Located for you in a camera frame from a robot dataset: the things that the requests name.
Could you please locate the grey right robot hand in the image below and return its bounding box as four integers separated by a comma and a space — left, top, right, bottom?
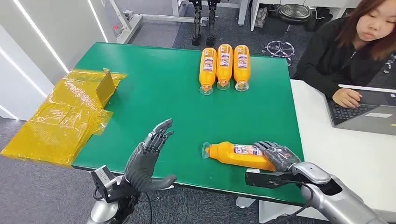
253, 140, 302, 173

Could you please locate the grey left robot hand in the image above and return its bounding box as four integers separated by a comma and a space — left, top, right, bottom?
123, 119, 177, 193

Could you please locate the orange juice bottle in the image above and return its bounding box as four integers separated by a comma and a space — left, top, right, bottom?
202, 141, 276, 172
233, 45, 251, 92
199, 47, 218, 96
216, 43, 233, 91

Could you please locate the green topped table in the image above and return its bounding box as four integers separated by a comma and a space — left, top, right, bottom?
71, 42, 306, 205

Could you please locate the person's hand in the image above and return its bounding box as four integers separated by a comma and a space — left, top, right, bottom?
332, 88, 363, 109

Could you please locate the yellow film wrapped cardboard box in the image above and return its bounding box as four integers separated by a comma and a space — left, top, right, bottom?
0, 68, 127, 168

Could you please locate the grey laptop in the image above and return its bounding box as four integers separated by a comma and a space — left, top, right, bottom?
325, 84, 396, 137

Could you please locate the person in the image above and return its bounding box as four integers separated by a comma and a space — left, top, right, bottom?
292, 0, 396, 109

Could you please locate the grey bag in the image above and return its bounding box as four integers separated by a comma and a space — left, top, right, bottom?
255, 7, 269, 28

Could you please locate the black stool with chrome base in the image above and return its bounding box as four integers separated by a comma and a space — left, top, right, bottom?
262, 3, 313, 66

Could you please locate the black robot leg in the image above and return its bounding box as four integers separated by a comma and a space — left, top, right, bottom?
189, 0, 204, 47
205, 0, 221, 48

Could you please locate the white background desk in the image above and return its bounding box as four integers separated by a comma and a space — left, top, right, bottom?
238, 0, 362, 32

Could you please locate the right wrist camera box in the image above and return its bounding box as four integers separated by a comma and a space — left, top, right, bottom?
245, 168, 311, 189

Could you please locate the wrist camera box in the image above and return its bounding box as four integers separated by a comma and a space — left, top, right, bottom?
245, 168, 311, 189
90, 165, 117, 203

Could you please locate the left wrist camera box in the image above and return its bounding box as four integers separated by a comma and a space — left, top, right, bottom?
90, 165, 117, 203

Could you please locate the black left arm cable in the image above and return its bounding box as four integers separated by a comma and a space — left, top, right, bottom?
137, 192, 154, 224

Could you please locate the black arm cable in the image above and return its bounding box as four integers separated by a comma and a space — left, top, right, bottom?
268, 180, 315, 224
137, 192, 154, 224

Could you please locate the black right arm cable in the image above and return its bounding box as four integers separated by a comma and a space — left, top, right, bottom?
268, 180, 315, 224

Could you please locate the white metal gantry frame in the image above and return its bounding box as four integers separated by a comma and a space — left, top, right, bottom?
108, 0, 205, 44

